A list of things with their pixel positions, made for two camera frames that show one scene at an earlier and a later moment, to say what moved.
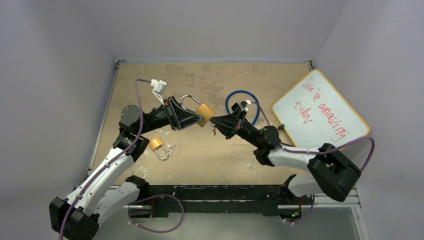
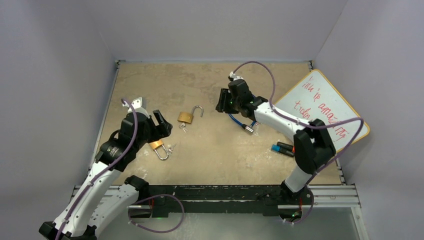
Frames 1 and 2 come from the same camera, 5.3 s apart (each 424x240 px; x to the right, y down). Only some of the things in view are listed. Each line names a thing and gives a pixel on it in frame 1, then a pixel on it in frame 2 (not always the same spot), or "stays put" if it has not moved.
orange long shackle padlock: [156, 142] stays put
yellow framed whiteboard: [314, 113] stays put
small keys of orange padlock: [170, 150] stays put
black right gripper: [229, 125] → [222, 106]
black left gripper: [180, 117] → [162, 131]
